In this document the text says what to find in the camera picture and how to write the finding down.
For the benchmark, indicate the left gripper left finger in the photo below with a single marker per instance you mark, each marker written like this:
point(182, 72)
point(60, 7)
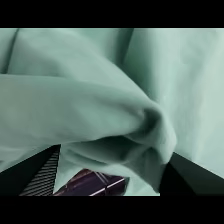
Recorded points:
point(25, 175)

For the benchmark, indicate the mint green garment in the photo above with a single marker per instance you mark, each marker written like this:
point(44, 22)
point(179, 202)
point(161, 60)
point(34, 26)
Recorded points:
point(100, 83)

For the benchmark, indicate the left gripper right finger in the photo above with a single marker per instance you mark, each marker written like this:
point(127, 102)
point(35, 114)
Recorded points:
point(190, 178)

